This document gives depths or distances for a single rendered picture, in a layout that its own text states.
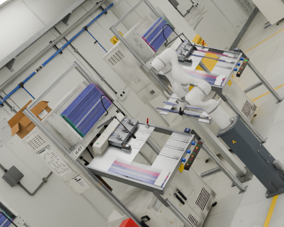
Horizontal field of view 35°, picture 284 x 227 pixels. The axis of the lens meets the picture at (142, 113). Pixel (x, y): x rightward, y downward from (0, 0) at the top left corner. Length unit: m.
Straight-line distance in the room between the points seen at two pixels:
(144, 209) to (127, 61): 1.74
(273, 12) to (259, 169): 4.63
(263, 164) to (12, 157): 2.78
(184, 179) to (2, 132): 2.18
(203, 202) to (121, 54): 1.79
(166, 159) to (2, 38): 2.87
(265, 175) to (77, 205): 2.44
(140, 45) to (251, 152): 1.80
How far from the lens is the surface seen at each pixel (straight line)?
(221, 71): 4.87
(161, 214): 3.97
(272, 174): 3.86
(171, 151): 3.93
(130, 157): 3.91
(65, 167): 4.06
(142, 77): 4.95
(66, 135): 3.93
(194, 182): 4.33
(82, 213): 5.48
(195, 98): 3.58
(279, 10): 8.07
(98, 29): 6.75
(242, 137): 3.70
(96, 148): 3.97
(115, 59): 5.00
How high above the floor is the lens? 1.93
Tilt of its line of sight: 11 degrees down
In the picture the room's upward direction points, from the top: 43 degrees counter-clockwise
